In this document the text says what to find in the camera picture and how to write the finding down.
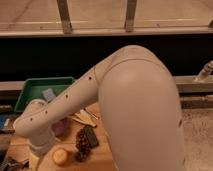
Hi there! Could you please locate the yellow apple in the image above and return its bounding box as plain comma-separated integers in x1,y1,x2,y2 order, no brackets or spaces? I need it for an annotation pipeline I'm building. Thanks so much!
52,148,68,166

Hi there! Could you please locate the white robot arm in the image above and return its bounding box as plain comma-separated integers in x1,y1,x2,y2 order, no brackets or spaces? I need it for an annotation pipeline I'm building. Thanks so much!
14,45,185,171

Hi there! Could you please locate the green plastic tray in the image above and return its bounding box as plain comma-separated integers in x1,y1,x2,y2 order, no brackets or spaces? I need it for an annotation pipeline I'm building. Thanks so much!
14,77,75,113

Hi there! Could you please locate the purple bowl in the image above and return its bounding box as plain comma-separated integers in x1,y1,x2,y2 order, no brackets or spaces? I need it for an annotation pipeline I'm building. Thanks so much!
52,118,70,136

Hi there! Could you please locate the dark grape bunch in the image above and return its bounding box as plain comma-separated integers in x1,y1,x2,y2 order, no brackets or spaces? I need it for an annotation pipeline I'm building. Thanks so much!
75,129,91,162

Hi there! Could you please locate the blue box at left edge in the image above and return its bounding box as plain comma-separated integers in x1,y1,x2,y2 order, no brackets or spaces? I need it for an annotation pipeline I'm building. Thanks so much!
0,115,13,132

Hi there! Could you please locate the dark scrubbing pad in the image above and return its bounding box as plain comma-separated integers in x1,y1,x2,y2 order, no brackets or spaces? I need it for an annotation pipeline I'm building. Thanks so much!
84,125,99,148

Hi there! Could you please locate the blue sponge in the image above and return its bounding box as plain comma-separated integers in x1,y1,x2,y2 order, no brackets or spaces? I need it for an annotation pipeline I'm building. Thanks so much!
42,88,56,102

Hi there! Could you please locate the silver spoon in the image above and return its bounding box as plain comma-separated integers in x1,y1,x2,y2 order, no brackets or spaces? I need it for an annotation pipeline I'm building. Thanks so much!
83,108,99,120

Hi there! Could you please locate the black handled knife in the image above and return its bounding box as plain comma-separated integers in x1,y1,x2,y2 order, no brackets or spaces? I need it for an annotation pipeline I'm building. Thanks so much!
0,157,29,171

